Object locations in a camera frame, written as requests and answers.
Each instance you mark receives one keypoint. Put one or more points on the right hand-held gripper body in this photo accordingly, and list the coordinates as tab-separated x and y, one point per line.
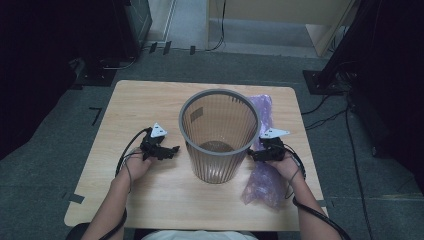
273	150

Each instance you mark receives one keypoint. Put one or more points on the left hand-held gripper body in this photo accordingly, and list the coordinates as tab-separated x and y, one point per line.
151	148

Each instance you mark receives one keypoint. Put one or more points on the purple plastic bag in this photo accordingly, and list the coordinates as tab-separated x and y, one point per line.
263	186

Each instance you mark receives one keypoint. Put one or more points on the brown translucent ribbed bin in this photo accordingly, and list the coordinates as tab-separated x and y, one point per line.
213	166

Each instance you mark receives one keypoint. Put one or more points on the person's left hand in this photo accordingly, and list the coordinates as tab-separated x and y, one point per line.
136	165

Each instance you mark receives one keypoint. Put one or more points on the person's right hand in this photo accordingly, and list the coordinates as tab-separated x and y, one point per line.
288	168

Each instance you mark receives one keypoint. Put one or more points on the person's white shirt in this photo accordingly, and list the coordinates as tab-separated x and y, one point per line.
200	235

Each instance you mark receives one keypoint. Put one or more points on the black floor tape strip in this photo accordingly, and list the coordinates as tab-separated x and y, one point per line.
192	50
152	47
167	47

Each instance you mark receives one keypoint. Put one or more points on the black equipment cabinet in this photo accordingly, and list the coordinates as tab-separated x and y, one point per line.
138	20

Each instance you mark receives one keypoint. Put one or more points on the black metal stand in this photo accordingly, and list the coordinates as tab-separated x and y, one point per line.
346	40

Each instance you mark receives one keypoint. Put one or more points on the dark curtain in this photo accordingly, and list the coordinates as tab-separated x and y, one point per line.
400	100
33	66

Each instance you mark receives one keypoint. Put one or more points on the black floor base plate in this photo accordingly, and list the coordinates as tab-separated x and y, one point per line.
96	76

